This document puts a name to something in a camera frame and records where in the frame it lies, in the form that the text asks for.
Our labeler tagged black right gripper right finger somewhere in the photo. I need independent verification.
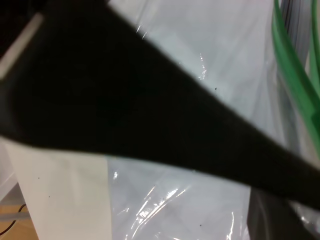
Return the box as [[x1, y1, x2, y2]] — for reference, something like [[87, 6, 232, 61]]
[[246, 187, 320, 240]]

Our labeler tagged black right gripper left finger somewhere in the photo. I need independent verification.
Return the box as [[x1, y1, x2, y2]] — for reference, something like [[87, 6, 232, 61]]
[[0, 0, 320, 212]]

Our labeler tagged white paper stack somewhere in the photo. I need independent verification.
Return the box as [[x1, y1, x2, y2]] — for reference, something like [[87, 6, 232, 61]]
[[107, 0, 316, 240]]

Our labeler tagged clear zip bag green zipper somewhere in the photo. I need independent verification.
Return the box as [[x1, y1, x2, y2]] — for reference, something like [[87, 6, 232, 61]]
[[104, 0, 320, 240]]

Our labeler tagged thin black floor cable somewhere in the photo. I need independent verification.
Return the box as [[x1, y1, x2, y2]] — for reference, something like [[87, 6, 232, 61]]
[[0, 203, 27, 238]]

